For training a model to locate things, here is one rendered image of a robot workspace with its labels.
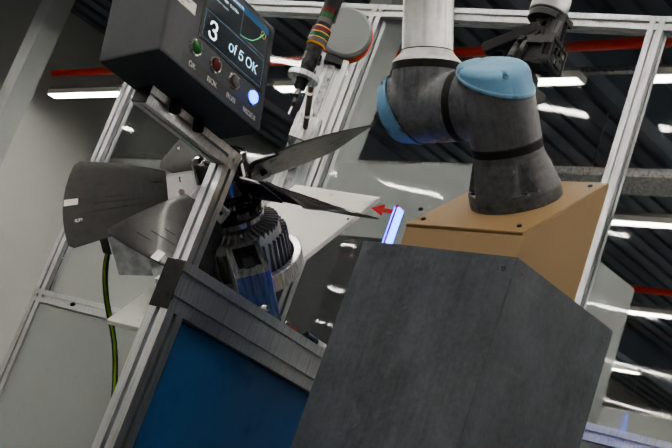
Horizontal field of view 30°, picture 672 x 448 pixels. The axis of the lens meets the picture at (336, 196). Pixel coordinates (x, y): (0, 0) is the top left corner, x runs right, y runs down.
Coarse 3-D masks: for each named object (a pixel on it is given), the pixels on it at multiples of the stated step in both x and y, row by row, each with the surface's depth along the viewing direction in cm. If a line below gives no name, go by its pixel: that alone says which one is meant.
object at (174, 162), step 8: (176, 144) 299; (184, 144) 296; (168, 152) 300; (176, 152) 297; (184, 152) 294; (192, 152) 290; (168, 160) 297; (176, 160) 295; (184, 160) 292; (192, 160) 288; (168, 168) 295; (176, 168) 293; (184, 168) 290
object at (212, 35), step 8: (208, 8) 183; (208, 16) 183; (216, 16) 185; (208, 24) 182; (216, 24) 184; (224, 24) 186; (208, 32) 182; (216, 32) 184; (208, 40) 182; (216, 40) 184; (216, 48) 184
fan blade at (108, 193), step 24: (72, 168) 277; (96, 168) 275; (120, 168) 273; (144, 168) 272; (72, 192) 272; (96, 192) 271; (120, 192) 270; (144, 192) 270; (72, 216) 269; (96, 216) 268; (120, 216) 268; (72, 240) 266; (96, 240) 266
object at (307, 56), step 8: (312, 48) 271; (320, 48) 272; (304, 56) 271; (312, 56) 271; (304, 64) 271; (312, 64) 271; (312, 72) 271; (296, 80) 270; (304, 80) 270; (304, 88) 270
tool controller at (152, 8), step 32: (128, 0) 179; (160, 0) 176; (192, 0) 180; (224, 0) 187; (128, 32) 176; (160, 32) 173; (192, 32) 179; (224, 32) 186; (256, 32) 194; (128, 64) 176; (160, 64) 175; (192, 64) 178; (224, 64) 185; (256, 64) 193; (192, 96) 183; (224, 96) 184; (192, 128) 188; (224, 128) 191; (256, 128) 191
